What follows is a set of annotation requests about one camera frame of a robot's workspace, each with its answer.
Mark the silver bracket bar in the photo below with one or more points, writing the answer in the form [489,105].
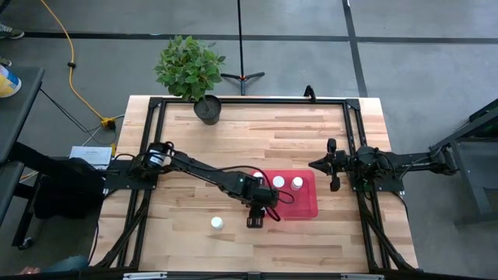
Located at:
[362,277]
[144,276]

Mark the grey table-level camera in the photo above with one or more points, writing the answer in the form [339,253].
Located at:
[253,276]

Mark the potted green plant black pot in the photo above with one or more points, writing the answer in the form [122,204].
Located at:
[186,70]

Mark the black clamp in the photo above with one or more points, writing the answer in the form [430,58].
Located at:
[309,94]

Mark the black bag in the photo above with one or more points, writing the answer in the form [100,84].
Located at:
[66,194]

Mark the dark grey desk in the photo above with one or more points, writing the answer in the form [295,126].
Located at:
[9,186]
[19,116]

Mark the dark metal cart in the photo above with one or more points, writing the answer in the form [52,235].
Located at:
[472,183]

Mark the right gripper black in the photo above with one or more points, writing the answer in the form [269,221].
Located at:
[342,162]

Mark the black tripod stand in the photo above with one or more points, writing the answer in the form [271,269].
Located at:
[242,77]

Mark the black desk strut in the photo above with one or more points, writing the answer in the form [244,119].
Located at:
[35,155]

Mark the person's leg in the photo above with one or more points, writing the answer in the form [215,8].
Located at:
[66,264]

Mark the yellow blue white container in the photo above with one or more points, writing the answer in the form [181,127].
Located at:
[8,83]

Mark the person's shoe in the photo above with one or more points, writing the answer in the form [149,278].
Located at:
[4,61]
[11,32]

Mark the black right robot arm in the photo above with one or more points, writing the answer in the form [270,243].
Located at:
[412,159]

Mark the person's hand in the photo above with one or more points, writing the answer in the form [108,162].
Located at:
[29,270]

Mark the pink translucent plastic basket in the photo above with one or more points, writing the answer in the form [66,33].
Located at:
[303,206]

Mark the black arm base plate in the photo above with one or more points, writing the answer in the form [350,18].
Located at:
[389,186]
[116,183]

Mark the white power supply box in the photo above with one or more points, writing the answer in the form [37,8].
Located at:
[91,155]

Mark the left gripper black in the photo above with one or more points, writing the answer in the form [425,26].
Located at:
[255,221]

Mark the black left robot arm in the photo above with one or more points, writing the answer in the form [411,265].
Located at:
[202,171]

